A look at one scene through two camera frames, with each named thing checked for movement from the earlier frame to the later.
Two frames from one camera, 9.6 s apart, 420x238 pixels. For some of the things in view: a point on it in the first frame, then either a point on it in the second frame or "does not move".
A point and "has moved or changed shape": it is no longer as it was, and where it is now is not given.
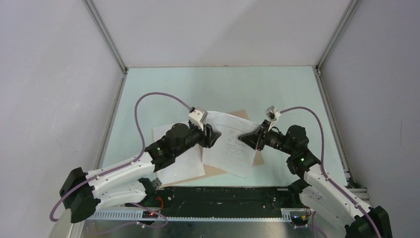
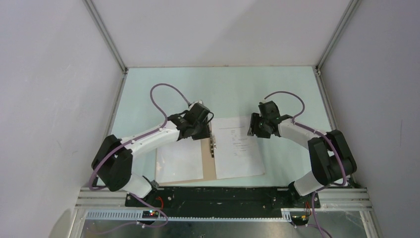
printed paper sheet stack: [229, 153] has moved or changed shape
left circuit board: [149, 214] does not move
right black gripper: [256, 138] → [255, 117]
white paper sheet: [187, 165] does not move
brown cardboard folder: [210, 172] has moved or changed shape
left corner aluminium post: [105, 34] does not move
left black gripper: [208, 140] → [206, 133]
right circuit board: [299, 220] does not move
